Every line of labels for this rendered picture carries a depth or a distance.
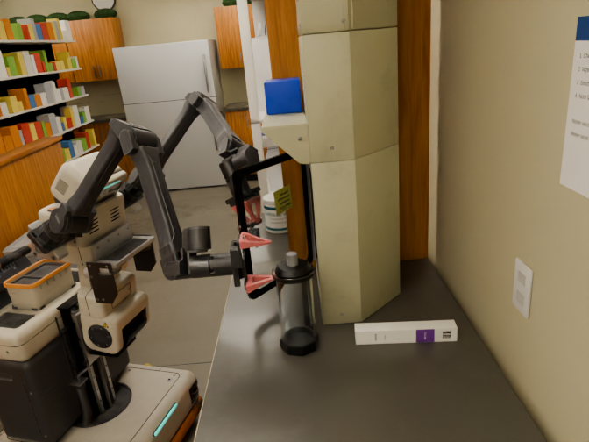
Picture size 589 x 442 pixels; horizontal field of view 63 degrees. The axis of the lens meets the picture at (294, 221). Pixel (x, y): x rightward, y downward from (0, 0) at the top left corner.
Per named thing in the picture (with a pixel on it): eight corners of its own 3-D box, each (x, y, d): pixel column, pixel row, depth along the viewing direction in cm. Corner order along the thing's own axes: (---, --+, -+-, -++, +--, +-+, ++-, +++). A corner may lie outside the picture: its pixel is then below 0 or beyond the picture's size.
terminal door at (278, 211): (313, 262, 164) (304, 146, 150) (251, 302, 142) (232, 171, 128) (311, 261, 164) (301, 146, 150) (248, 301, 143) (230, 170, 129)
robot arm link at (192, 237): (188, 274, 128) (164, 276, 121) (186, 231, 129) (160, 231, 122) (223, 271, 122) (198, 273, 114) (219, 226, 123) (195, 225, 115)
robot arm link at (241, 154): (241, 153, 153) (221, 140, 147) (266, 139, 146) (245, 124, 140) (237, 185, 147) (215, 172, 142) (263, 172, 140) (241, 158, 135)
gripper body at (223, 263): (237, 248, 114) (206, 252, 115) (242, 287, 118) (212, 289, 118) (239, 238, 121) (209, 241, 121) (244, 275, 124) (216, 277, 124)
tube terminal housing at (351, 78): (388, 267, 166) (384, 28, 139) (411, 317, 136) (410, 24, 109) (316, 274, 167) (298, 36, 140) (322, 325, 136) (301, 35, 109)
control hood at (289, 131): (306, 139, 150) (303, 106, 147) (310, 164, 120) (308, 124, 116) (269, 142, 150) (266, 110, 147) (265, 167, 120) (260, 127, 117)
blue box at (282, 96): (301, 107, 145) (298, 76, 142) (301, 111, 136) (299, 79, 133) (268, 110, 145) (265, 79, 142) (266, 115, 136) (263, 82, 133)
